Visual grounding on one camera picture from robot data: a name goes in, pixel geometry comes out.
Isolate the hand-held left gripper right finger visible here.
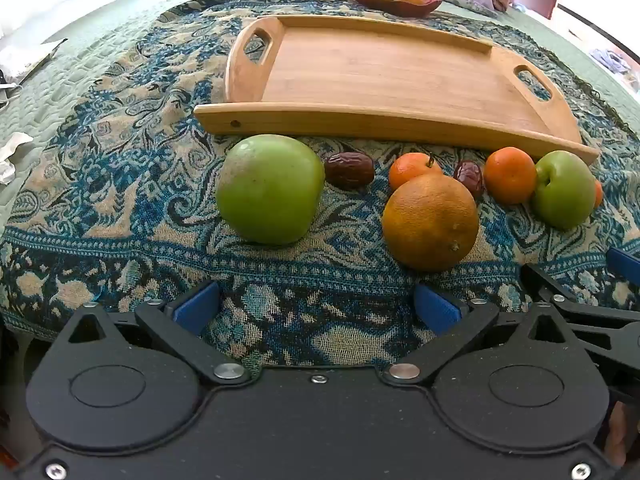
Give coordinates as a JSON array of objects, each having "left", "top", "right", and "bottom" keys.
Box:
[{"left": 382, "top": 282, "right": 573, "bottom": 386}]

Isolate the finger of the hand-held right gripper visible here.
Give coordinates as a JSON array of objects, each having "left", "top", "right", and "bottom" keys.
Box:
[
  {"left": 606, "top": 246, "right": 640, "bottom": 287},
  {"left": 521, "top": 262, "right": 640, "bottom": 361}
]

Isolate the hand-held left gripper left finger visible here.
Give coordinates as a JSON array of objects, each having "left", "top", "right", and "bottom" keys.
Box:
[{"left": 66, "top": 280, "right": 252, "bottom": 386}]

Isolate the large orange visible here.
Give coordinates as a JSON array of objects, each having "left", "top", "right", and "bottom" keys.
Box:
[{"left": 381, "top": 173, "right": 480, "bottom": 273}]

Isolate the small green apple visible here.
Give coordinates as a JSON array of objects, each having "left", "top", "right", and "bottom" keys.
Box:
[{"left": 530, "top": 150, "right": 597, "bottom": 231}]

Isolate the dark red date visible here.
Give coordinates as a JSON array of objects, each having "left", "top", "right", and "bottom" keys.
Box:
[
  {"left": 453, "top": 160, "right": 484, "bottom": 200},
  {"left": 323, "top": 152, "right": 376, "bottom": 191}
]

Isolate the large green apple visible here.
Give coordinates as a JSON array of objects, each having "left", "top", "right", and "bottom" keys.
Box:
[{"left": 215, "top": 134, "right": 327, "bottom": 247}]

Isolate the mandarin with stem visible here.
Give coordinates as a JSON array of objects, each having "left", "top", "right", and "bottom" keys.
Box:
[{"left": 388, "top": 152, "right": 443, "bottom": 192}]

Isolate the wooden tray with handles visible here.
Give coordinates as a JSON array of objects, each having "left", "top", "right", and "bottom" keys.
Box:
[{"left": 193, "top": 15, "right": 601, "bottom": 166}]

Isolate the person's right hand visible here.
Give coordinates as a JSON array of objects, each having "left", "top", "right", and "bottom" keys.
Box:
[{"left": 606, "top": 402, "right": 636, "bottom": 466}]

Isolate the blue patterned blanket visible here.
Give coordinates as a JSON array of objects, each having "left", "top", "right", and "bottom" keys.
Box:
[{"left": 0, "top": 0, "right": 640, "bottom": 376}]

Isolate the purple blue cloth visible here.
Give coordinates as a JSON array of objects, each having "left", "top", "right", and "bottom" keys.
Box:
[{"left": 589, "top": 47, "right": 633, "bottom": 78}]

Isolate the crumpled white wrapper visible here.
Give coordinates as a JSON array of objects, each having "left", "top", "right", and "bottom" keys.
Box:
[{"left": 0, "top": 131, "right": 35, "bottom": 185}]

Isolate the green quilted bedspread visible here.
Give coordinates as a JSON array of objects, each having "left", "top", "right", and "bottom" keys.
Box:
[{"left": 0, "top": 0, "right": 640, "bottom": 231}]

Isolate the brown wooden furniture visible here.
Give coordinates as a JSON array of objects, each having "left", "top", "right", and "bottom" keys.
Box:
[{"left": 510, "top": 0, "right": 558, "bottom": 21}]

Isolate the white paper sheet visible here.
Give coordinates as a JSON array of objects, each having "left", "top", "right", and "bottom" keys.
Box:
[{"left": 0, "top": 37, "right": 68, "bottom": 108}]

